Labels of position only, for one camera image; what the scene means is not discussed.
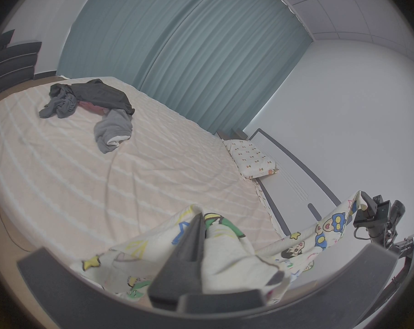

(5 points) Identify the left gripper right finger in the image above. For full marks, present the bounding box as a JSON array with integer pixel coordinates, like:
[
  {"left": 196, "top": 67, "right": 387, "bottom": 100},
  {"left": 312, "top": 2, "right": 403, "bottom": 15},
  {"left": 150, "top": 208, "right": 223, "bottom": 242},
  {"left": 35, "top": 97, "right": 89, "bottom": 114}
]
[{"left": 178, "top": 270, "right": 285, "bottom": 316}]

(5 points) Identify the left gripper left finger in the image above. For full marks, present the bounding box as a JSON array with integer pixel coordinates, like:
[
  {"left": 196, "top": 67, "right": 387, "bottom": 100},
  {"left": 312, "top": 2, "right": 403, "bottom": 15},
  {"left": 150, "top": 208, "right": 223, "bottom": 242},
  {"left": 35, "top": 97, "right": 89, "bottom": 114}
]
[{"left": 148, "top": 213, "right": 206, "bottom": 310}]

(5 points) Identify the white printed pyjama top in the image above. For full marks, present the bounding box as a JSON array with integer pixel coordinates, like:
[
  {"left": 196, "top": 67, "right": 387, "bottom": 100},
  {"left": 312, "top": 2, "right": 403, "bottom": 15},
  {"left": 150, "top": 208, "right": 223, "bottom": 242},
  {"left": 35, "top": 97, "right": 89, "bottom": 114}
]
[{"left": 71, "top": 189, "right": 368, "bottom": 305}]

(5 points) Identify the white printed pillow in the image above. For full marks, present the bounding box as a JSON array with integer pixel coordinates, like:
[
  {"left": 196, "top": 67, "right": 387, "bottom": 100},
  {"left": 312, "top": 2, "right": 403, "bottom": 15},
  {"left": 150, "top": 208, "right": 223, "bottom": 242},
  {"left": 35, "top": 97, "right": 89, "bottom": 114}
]
[{"left": 222, "top": 138, "right": 279, "bottom": 180}]

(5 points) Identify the bed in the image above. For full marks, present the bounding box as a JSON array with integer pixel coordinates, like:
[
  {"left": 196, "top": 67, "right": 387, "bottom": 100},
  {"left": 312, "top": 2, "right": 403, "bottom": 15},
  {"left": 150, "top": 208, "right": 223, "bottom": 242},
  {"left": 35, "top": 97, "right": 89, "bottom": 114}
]
[{"left": 0, "top": 75, "right": 346, "bottom": 270}]

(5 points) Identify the grey bedside table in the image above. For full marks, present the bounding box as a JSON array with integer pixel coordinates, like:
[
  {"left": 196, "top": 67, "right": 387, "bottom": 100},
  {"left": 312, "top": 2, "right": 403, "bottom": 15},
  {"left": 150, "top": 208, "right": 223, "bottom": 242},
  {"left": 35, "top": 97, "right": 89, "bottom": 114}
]
[{"left": 216, "top": 128, "right": 249, "bottom": 141}]

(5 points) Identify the light grey garment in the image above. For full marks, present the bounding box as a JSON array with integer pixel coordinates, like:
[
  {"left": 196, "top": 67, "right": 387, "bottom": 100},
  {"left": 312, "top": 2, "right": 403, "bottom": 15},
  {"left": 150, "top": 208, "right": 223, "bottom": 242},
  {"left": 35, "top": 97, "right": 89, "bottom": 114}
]
[{"left": 93, "top": 108, "right": 134, "bottom": 154}]

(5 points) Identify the pink garment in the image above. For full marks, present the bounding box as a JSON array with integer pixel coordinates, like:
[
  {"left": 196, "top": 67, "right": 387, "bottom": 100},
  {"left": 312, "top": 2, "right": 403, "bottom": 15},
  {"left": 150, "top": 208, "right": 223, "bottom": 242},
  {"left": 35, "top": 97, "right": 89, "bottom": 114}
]
[{"left": 77, "top": 101, "right": 108, "bottom": 113}]

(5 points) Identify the black garment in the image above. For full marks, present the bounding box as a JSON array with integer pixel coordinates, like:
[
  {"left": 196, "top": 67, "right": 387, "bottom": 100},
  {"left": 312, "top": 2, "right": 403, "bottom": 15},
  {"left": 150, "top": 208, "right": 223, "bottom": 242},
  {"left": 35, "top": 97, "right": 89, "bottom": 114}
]
[{"left": 49, "top": 78, "right": 135, "bottom": 116}]

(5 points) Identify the dark grey garment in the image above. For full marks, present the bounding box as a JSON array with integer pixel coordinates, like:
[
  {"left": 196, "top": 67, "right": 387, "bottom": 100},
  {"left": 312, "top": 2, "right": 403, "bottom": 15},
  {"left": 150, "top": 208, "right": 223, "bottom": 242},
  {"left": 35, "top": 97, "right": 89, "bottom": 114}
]
[{"left": 39, "top": 84, "right": 81, "bottom": 119}]

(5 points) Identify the blue-green curtain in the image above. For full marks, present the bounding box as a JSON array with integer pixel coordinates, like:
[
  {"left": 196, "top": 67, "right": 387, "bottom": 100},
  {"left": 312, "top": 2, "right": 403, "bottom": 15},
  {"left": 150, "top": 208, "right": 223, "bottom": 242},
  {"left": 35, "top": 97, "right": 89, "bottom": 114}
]
[{"left": 56, "top": 0, "right": 314, "bottom": 134}]

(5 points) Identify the dark grey chest of drawers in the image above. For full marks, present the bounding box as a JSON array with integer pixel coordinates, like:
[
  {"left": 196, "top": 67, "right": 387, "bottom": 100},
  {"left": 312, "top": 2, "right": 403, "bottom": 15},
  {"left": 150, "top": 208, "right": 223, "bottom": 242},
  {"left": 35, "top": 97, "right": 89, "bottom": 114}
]
[{"left": 0, "top": 29, "right": 42, "bottom": 100}]

